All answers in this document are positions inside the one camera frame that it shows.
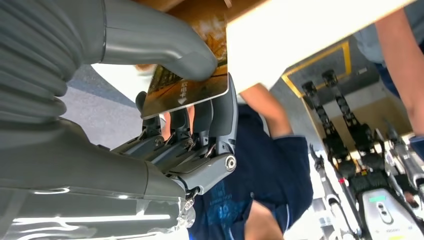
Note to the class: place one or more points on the background humanoid robot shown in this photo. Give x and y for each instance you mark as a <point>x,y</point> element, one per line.
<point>357,155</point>

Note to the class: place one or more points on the person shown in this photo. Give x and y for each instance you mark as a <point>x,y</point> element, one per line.
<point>265,172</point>
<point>397,49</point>

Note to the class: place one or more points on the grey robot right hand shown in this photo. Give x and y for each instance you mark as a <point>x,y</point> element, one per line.
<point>82,165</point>

